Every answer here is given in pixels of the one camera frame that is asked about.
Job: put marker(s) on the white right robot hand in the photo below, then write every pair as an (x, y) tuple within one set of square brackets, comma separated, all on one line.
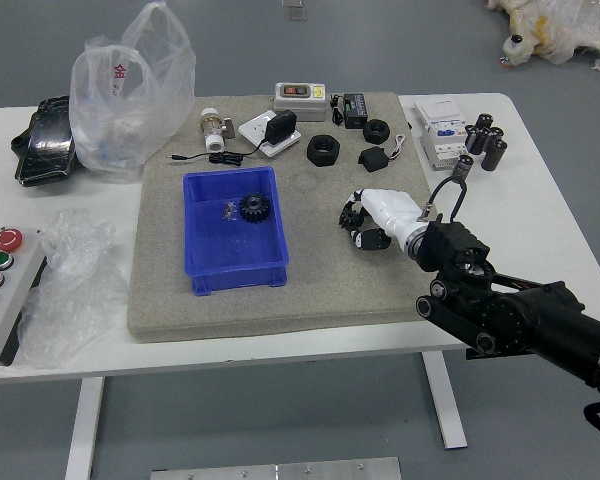
[(392, 210)]

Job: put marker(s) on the small black gear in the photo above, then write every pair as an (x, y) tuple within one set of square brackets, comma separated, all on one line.
[(349, 217)]

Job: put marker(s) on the big black gear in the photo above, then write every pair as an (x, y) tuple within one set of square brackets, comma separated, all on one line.
[(255, 209)]

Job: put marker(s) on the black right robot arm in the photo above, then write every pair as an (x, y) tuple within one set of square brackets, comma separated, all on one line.
[(520, 315)]

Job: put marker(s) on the small black hex nut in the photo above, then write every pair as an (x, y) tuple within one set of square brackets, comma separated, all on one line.
[(376, 131)]

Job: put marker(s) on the big black hex nut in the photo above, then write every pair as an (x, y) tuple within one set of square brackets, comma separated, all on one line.
[(323, 150)]

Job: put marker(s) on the blue plastic box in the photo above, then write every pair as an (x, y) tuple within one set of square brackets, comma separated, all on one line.
[(235, 250)]

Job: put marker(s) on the grey control button box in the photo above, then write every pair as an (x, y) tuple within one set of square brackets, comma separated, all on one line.
[(5, 280)]

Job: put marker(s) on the black cube module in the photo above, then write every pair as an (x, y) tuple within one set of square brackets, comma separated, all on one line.
[(373, 159)]

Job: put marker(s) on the black cylindrical capacitor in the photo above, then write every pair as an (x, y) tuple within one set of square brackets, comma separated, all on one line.
[(494, 155), (475, 140), (463, 166), (495, 135), (484, 121)]

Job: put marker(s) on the white circuit breaker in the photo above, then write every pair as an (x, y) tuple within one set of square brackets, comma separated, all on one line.
[(440, 135)]

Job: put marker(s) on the black power supply module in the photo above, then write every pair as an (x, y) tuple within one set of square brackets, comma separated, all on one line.
[(357, 110)]

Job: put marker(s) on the grey-brown foam mat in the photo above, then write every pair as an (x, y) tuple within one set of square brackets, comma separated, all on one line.
[(305, 290)]

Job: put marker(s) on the black power adapter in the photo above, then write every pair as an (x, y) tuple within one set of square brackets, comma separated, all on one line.
[(280, 127)]

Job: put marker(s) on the small clear screw bag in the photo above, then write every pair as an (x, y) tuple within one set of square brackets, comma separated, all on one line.
[(229, 211)]

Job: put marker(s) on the black table control panel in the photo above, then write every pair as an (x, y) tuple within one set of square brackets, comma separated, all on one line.
[(472, 354)]

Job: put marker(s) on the brass valve white fitting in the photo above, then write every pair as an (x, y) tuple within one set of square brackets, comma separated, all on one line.
[(212, 132)]

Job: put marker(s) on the white table leg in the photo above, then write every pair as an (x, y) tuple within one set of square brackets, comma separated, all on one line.
[(445, 400), (82, 430)]

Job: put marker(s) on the small metal floor plate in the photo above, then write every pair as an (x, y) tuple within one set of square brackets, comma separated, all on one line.
[(294, 9)]

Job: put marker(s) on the plastic-wrapped plush toy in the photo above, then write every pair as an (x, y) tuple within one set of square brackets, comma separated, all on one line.
[(570, 30)]

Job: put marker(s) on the large clear plastic bag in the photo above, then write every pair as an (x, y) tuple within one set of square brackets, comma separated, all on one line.
[(130, 100)]

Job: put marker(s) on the silver metal plate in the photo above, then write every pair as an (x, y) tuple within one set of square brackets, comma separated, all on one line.
[(275, 470)]

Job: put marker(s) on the crumpled clear plastic bag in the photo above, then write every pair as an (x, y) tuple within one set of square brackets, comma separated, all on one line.
[(75, 290)]

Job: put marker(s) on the black plastic tray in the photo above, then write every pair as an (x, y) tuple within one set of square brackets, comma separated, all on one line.
[(45, 145)]

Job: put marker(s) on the grey push-button switch box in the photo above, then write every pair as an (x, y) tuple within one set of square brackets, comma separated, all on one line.
[(300, 102)]

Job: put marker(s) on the white wall socket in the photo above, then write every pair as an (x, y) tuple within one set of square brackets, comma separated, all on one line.
[(252, 130)]

